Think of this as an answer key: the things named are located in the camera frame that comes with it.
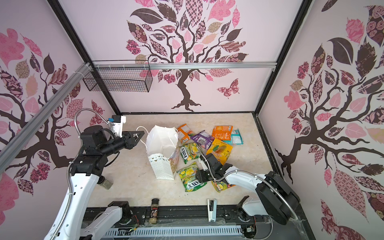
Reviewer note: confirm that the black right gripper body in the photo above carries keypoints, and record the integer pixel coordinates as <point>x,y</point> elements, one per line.
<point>204,175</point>

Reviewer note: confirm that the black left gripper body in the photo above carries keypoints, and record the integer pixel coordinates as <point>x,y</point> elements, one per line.
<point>124,142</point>

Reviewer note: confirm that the pink yellow Fox's candy bag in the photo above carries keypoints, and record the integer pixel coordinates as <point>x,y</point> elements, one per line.
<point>221,186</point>

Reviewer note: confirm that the white paper bag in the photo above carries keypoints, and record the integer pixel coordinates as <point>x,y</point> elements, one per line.
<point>162,146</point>

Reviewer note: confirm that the green Fox's candy bag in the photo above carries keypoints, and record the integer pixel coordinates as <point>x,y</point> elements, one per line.
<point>188,176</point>

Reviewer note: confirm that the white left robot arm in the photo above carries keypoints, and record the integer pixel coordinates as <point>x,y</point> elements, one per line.
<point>83,174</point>

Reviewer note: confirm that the yellow orange mango snack bag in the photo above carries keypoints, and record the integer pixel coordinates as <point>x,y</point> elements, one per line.
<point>220,150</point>

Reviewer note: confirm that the green Fox's bag upper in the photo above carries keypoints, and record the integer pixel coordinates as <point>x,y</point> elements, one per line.
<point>189,152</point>

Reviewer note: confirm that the purple snack packet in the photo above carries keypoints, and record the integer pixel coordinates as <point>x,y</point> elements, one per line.
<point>204,139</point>

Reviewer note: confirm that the teal white snack packet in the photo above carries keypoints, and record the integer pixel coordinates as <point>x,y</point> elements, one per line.
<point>236,138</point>

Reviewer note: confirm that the orange snack packet far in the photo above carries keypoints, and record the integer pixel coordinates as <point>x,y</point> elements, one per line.
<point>222,133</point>

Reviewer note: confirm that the orange white snack packet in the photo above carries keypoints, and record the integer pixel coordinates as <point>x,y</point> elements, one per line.
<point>185,133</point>

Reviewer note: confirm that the spice bottle black cap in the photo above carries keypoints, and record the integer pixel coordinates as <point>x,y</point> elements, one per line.
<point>154,211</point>

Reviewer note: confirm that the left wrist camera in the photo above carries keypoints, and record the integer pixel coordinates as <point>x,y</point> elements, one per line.
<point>116,124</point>

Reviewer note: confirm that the black wire basket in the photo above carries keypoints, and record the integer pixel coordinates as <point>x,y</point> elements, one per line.
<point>119,76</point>

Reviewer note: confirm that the white slotted cable duct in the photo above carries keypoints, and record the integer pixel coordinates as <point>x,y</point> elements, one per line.
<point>157,232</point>

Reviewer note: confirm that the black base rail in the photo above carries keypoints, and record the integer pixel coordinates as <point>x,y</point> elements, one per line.
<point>257,227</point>

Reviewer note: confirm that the back aluminium rail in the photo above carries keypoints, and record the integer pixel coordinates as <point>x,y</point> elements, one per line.
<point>183,66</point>

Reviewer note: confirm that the aluminium rail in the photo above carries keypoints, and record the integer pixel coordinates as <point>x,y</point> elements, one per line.
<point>183,66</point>
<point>12,149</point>

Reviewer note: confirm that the left aluminium rail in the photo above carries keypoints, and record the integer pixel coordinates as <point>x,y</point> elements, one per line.
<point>12,149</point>

